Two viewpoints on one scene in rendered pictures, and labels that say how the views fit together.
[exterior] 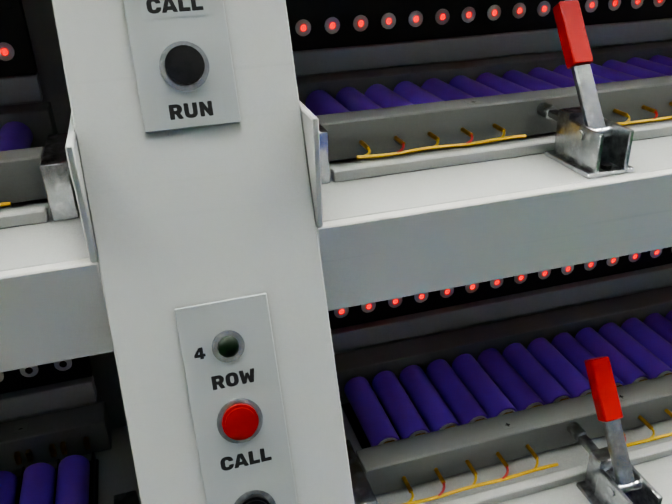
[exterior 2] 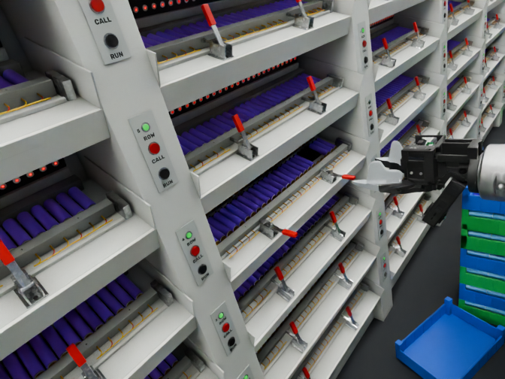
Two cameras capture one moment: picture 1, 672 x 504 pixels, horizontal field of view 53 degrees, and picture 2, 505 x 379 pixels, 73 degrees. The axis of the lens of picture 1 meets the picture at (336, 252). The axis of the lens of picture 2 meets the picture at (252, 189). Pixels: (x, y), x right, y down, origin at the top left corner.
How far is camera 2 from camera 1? 96 cm
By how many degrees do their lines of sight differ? 32
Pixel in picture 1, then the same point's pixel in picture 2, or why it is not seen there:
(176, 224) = (364, 84)
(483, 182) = (380, 71)
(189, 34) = (365, 55)
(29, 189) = (331, 84)
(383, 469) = not seen: hidden behind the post
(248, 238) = (369, 85)
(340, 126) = not seen: hidden behind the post
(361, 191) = not seen: hidden behind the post
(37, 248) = (348, 92)
